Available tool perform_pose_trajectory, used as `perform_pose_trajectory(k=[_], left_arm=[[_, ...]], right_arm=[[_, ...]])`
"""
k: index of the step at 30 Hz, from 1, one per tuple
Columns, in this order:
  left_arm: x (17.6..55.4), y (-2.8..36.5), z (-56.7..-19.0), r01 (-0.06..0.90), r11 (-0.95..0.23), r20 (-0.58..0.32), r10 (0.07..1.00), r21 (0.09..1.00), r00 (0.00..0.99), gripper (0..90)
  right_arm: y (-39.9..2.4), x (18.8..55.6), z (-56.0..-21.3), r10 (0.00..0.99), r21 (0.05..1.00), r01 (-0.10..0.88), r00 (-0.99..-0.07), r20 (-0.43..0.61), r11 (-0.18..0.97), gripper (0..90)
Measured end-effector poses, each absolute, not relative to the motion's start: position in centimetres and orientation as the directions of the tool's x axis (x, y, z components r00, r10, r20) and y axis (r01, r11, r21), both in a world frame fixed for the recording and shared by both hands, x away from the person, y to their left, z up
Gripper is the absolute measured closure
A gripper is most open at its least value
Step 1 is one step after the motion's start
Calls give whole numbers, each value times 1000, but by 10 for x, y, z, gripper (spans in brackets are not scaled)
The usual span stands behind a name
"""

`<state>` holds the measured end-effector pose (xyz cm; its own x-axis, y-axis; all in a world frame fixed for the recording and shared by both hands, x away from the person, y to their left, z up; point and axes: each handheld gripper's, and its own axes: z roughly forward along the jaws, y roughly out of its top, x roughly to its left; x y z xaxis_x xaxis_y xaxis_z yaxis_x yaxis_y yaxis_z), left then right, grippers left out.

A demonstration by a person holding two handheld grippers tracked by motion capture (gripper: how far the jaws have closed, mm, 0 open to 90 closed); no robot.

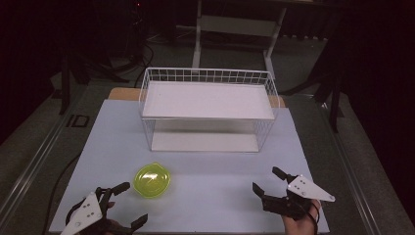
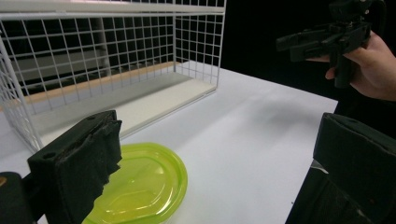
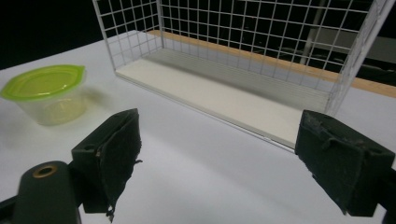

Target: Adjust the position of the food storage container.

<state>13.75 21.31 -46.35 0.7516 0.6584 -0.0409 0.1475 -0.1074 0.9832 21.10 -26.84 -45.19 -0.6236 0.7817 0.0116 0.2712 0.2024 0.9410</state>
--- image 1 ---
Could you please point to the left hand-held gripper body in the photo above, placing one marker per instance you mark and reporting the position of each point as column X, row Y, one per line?
column 85, row 210

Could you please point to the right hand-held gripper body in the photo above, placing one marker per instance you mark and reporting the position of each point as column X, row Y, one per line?
column 306, row 189

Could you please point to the green plastic bowl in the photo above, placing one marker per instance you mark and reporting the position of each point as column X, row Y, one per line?
column 151, row 181

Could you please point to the person's left hand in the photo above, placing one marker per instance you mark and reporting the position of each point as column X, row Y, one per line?
column 111, row 205

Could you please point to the person's right hand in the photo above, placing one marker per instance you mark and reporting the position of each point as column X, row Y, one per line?
column 301, row 226

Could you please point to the light grey table mat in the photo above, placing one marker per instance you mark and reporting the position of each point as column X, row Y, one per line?
column 212, row 196

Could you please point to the black tripod stand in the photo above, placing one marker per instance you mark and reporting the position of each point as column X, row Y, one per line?
column 334, row 111

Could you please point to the black stand leg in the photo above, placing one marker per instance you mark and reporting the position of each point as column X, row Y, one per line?
column 64, row 88

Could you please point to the metal floor rail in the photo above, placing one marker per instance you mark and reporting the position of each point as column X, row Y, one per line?
column 32, row 166
column 352, row 179

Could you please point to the white metal stand frame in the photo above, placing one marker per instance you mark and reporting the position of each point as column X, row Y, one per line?
column 197, row 32

